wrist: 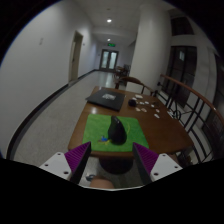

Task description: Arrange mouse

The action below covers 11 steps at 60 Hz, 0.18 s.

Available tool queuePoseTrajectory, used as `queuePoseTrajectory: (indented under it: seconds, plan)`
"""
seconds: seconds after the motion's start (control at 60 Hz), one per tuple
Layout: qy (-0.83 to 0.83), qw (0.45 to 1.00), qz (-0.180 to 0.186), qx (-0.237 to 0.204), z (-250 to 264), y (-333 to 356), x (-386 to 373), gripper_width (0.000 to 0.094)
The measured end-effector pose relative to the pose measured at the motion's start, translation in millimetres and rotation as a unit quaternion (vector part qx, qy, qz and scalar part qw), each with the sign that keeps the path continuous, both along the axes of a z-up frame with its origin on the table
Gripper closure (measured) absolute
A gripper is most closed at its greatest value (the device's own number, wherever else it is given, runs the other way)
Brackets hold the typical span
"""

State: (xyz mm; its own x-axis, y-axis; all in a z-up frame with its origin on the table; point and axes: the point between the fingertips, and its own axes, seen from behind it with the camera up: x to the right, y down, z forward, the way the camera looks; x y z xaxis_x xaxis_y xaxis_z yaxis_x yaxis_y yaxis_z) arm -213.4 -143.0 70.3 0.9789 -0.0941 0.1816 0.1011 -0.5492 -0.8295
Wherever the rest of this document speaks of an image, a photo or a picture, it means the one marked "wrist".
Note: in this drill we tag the black computer mouse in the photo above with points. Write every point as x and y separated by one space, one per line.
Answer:
116 131

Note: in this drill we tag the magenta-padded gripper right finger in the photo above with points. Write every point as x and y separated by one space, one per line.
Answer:
165 166

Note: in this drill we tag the green mouse pad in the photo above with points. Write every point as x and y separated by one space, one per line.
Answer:
95 130

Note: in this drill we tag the black closed laptop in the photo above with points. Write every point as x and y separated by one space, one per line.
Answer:
105 100

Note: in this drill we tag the small black box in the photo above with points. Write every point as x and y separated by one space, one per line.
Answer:
132 103

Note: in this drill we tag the glazed double door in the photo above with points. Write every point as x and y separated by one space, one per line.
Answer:
109 60

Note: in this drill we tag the red and white sticker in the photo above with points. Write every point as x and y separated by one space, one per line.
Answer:
157 110

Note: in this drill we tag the green exit sign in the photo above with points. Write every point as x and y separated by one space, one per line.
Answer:
111 44

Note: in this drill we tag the dark framed window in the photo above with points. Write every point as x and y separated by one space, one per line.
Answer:
181 73

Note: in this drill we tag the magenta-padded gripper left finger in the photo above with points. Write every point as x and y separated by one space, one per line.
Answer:
53 165

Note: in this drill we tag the flat white device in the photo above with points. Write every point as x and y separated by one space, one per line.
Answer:
170 114

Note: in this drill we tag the pale side door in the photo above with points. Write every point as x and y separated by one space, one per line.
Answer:
76 56

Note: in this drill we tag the dark wooden chair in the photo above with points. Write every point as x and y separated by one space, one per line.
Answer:
122 70

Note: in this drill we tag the person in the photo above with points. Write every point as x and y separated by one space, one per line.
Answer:
101 182

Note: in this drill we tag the small white box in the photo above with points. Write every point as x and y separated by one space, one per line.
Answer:
138 96

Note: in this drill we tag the black railing with wooden handrail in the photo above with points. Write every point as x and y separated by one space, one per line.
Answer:
190 88

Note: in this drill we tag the wooden armchair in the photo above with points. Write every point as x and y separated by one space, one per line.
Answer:
133 79

